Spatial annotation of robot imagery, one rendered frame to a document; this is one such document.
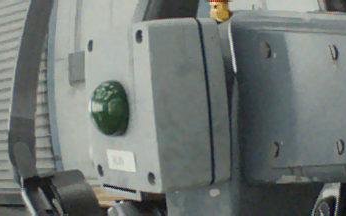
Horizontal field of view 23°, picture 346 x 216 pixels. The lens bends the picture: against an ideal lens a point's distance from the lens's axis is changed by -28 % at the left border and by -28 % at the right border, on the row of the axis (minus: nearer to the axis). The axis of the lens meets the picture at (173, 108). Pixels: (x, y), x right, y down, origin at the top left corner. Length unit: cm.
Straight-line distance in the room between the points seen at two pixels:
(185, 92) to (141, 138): 3
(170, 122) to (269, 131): 5
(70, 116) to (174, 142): 843
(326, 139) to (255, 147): 8
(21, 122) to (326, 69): 84
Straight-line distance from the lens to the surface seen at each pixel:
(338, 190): 78
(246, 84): 57
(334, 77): 49
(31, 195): 127
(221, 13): 63
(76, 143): 902
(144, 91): 56
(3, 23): 854
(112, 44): 58
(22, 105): 132
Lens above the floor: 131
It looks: 3 degrees down
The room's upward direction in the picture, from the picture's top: 5 degrees counter-clockwise
